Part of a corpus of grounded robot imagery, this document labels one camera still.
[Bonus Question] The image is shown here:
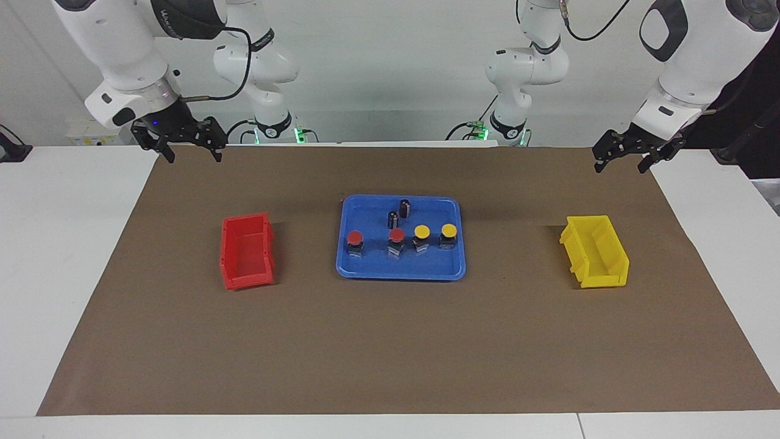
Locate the red plastic bin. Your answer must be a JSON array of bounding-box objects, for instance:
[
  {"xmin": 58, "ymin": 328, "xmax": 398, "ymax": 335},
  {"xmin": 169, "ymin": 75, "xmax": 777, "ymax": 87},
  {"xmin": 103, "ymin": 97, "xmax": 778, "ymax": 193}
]
[{"xmin": 220, "ymin": 212, "xmax": 276, "ymax": 291}]

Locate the beige power strip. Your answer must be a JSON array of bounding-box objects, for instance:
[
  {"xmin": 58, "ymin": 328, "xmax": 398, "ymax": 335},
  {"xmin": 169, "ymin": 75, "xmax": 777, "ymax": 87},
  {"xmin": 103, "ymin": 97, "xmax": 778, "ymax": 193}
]
[{"xmin": 65, "ymin": 118, "xmax": 138, "ymax": 147}]

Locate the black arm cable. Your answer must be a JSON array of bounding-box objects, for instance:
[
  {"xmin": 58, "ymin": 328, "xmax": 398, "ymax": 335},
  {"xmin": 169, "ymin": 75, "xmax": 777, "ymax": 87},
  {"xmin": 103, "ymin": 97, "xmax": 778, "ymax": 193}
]
[
  {"xmin": 559, "ymin": 0, "xmax": 632, "ymax": 43},
  {"xmin": 180, "ymin": 24, "xmax": 254, "ymax": 102}
]

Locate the black background equipment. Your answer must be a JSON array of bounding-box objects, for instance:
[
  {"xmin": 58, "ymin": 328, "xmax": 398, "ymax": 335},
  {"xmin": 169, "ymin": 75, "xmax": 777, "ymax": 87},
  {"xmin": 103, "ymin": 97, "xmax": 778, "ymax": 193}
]
[{"xmin": 689, "ymin": 37, "xmax": 780, "ymax": 182}]

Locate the brown paper mat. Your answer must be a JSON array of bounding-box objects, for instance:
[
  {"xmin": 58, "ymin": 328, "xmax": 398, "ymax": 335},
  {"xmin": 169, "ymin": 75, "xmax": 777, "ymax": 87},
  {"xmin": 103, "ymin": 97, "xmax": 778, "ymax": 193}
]
[{"xmin": 37, "ymin": 145, "xmax": 780, "ymax": 417}]

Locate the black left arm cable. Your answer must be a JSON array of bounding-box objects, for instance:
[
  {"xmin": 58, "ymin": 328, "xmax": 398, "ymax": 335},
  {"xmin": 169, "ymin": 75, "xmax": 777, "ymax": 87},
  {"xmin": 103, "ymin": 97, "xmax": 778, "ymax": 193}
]
[{"xmin": 559, "ymin": 0, "xmax": 632, "ymax": 43}]

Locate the black table clamp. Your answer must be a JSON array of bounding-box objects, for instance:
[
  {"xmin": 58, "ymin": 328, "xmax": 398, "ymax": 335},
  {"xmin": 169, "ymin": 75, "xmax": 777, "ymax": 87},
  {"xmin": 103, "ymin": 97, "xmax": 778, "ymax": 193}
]
[{"xmin": 0, "ymin": 124, "xmax": 34, "ymax": 164}]

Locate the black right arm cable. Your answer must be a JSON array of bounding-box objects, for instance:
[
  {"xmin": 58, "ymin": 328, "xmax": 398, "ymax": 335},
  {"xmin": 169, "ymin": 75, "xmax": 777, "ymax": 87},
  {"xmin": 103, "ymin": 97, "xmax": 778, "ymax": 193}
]
[{"xmin": 180, "ymin": 24, "xmax": 254, "ymax": 102}]

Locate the blue plastic tray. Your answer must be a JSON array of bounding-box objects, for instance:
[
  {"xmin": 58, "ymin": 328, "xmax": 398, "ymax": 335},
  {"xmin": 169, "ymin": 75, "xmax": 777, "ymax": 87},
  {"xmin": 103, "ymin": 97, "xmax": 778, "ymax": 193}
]
[{"xmin": 336, "ymin": 195, "xmax": 467, "ymax": 282}]

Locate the yellow plastic bin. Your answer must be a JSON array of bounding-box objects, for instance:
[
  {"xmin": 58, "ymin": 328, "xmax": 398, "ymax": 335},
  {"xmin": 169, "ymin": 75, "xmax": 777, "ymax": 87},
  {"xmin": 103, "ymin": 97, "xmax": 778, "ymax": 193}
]
[{"xmin": 559, "ymin": 215, "xmax": 630, "ymax": 289}]

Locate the black base cable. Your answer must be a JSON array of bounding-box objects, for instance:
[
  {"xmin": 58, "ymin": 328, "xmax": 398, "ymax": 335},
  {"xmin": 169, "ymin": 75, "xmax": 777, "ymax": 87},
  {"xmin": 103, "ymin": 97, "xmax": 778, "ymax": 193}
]
[
  {"xmin": 224, "ymin": 118, "xmax": 258, "ymax": 145},
  {"xmin": 445, "ymin": 93, "xmax": 499, "ymax": 141}
]

